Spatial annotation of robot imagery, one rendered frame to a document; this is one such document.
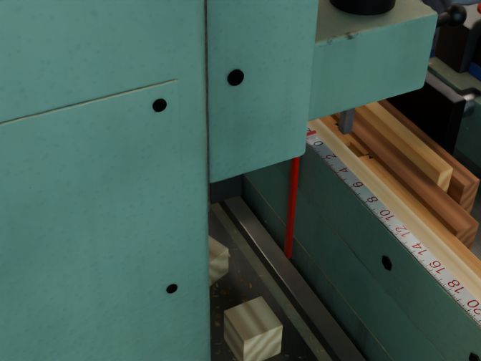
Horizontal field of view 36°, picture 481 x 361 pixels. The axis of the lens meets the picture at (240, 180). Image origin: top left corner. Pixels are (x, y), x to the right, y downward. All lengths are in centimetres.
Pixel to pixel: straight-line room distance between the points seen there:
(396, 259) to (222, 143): 16
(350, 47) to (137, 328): 25
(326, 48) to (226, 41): 11
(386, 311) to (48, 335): 26
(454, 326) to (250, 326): 18
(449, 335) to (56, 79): 32
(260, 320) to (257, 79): 24
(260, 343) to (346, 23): 27
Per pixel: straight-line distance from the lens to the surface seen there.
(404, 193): 61
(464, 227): 59
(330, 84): 57
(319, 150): 62
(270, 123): 50
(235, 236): 76
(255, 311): 64
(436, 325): 55
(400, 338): 60
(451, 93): 64
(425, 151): 63
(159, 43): 38
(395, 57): 59
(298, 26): 47
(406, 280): 56
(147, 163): 42
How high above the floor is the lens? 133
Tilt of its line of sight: 40 degrees down
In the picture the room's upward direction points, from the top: 1 degrees clockwise
